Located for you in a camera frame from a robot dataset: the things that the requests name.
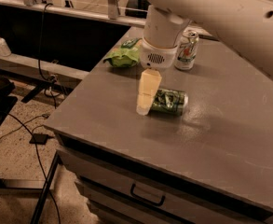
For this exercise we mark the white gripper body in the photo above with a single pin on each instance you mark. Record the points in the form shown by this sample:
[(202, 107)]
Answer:
[(156, 57)]

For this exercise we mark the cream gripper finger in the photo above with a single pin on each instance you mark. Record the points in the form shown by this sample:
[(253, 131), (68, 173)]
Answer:
[(148, 86)]

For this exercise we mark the green soda can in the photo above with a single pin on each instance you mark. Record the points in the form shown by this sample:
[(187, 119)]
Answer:
[(170, 101)]

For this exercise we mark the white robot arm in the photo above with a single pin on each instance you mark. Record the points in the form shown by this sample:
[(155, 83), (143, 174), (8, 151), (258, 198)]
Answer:
[(245, 26)]

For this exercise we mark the white 7up soda can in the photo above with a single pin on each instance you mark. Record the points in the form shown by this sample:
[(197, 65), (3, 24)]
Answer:
[(187, 50)]

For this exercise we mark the green chip bag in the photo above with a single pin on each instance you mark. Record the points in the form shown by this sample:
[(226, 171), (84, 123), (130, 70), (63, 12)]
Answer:
[(126, 55)]

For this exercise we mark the black power adapter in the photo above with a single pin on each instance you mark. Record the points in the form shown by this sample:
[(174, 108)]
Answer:
[(39, 139)]

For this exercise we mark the clear sanitizer bottle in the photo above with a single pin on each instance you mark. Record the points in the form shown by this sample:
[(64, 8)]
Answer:
[(4, 48)]

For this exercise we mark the grey metal bracket middle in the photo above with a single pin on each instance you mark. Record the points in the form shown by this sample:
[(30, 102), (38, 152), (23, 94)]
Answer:
[(113, 11)]

